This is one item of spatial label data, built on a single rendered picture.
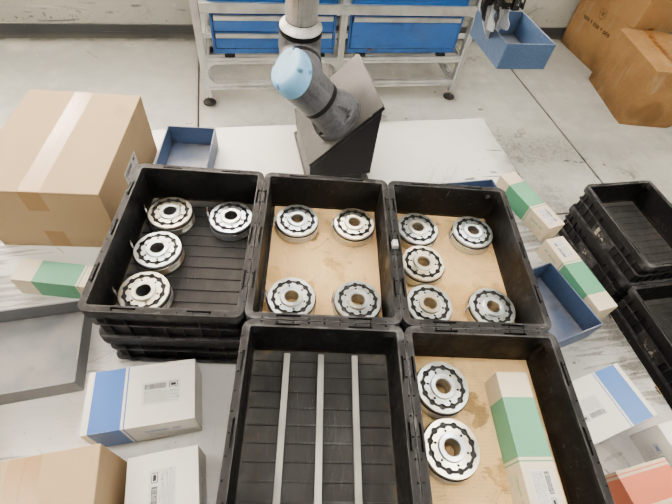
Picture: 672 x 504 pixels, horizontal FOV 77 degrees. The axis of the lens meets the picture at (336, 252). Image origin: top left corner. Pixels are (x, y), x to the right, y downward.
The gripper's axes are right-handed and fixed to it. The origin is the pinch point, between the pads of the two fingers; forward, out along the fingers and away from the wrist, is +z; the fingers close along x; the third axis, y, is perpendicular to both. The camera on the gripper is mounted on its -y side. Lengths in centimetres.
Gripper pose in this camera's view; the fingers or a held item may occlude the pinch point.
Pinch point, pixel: (490, 31)
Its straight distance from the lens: 139.4
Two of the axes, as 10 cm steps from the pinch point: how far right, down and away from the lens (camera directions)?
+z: 0.2, 5.9, 8.1
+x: 9.9, -1.4, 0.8
